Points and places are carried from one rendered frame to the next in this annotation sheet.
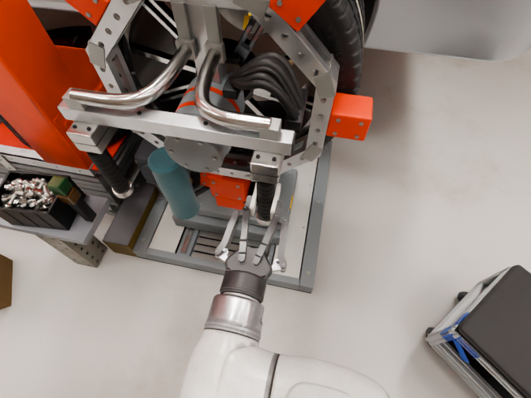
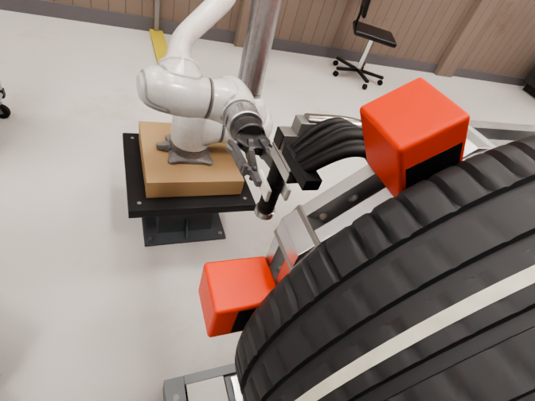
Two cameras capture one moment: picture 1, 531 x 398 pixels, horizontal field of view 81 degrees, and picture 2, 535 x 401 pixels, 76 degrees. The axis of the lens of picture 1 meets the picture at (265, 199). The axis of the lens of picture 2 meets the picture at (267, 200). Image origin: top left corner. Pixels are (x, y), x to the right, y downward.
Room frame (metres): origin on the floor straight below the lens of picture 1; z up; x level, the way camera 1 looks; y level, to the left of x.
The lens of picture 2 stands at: (0.73, -0.38, 1.26)
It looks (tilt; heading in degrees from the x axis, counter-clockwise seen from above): 41 degrees down; 136
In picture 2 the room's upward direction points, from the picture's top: 19 degrees clockwise
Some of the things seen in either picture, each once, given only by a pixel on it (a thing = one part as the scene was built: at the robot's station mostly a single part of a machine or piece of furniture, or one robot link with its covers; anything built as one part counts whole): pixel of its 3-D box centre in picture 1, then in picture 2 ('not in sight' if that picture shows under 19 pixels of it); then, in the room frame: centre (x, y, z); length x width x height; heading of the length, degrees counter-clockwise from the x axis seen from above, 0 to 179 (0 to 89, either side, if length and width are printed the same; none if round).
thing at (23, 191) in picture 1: (38, 199); not in sight; (0.53, 0.72, 0.51); 0.20 x 0.14 x 0.13; 84
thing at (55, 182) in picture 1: (59, 185); not in sight; (0.49, 0.58, 0.64); 0.04 x 0.04 x 0.04; 78
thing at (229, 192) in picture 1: (234, 177); not in sight; (0.64, 0.11, 0.48); 0.16 x 0.12 x 0.17; 168
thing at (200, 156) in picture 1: (207, 120); not in sight; (0.53, 0.13, 0.85); 0.21 x 0.14 x 0.14; 168
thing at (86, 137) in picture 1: (95, 126); not in sight; (0.44, 0.33, 0.93); 0.09 x 0.05 x 0.05; 168
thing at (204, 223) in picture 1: (238, 197); not in sight; (0.78, 0.13, 0.13); 0.50 x 0.36 x 0.10; 78
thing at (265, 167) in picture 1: (269, 154); (293, 156); (0.37, -0.01, 0.93); 0.09 x 0.05 x 0.05; 168
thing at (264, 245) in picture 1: (266, 241); (251, 157); (0.24, 0.00, 0.83); 0.11 x 0.01 x 0.04; 157
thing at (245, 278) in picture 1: (246, 273); (251, 139); (0.18, 0.03, 0.83); 0.09 x 0.08 x 0.07; 168
